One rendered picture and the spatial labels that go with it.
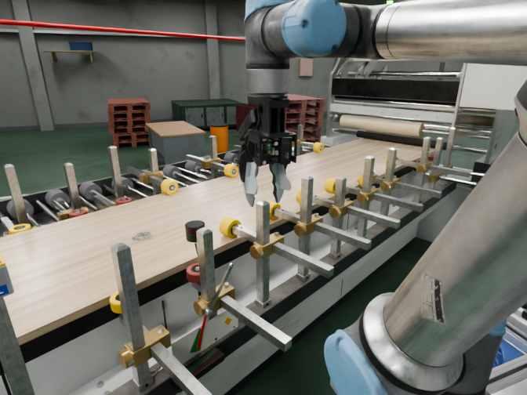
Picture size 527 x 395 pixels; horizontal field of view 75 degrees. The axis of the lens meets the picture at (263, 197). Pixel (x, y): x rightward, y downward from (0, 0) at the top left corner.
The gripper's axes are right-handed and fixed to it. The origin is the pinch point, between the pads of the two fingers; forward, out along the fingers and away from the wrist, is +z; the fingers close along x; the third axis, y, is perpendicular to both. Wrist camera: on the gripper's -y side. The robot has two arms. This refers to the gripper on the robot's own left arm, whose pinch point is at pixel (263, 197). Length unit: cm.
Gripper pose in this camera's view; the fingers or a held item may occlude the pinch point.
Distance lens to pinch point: 69.4
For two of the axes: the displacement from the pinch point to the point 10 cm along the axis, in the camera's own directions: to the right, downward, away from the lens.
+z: 0.0, 9.4, 3.5
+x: 9.3, -1.3, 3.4
